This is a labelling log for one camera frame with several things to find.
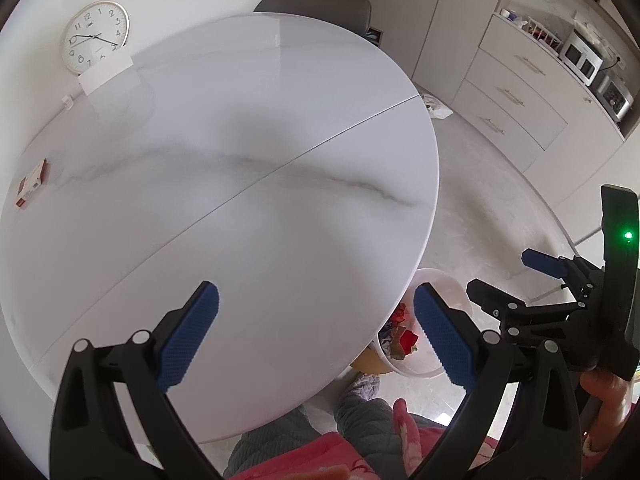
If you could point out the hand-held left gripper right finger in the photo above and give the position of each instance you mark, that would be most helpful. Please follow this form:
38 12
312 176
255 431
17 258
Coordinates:
442 332

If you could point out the grey chair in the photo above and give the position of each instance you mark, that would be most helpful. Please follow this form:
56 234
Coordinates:
315 7

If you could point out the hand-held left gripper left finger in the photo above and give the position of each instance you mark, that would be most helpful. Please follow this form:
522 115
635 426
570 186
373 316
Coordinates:
192 332

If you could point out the red and white small box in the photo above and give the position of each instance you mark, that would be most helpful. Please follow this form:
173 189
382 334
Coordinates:
32 182

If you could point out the pink fleece garment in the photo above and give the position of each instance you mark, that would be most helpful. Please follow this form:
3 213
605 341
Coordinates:
320 460

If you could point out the beige tall cupboard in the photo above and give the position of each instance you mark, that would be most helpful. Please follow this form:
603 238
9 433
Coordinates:
430 20

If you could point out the person's right hand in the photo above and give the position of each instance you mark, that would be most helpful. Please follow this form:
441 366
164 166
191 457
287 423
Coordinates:
607 405

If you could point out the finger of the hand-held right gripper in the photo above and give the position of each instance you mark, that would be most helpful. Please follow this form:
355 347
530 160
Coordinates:
540 262
495 297

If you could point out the silver toaster oven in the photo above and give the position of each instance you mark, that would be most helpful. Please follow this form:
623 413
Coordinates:
612 96

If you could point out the white microwave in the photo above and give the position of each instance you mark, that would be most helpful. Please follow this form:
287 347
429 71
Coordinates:
580 57

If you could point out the white plastic bin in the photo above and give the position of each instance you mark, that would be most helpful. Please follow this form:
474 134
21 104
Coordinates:
450 290

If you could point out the grey quilted pants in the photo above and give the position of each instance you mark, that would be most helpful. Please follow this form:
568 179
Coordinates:
360 410

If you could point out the white wall socket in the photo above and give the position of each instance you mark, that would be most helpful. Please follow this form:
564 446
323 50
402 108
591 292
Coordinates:
67 101

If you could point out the beige drawer cabinet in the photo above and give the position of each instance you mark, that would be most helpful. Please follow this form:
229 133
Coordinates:
520 85

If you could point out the white wall clock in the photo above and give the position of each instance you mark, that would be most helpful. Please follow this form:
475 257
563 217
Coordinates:
95 36

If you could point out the white card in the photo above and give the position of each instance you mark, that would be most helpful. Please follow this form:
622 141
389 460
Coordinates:
105 74

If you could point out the white plastic bag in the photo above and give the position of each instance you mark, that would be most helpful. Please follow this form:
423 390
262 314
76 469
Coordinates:
436 106

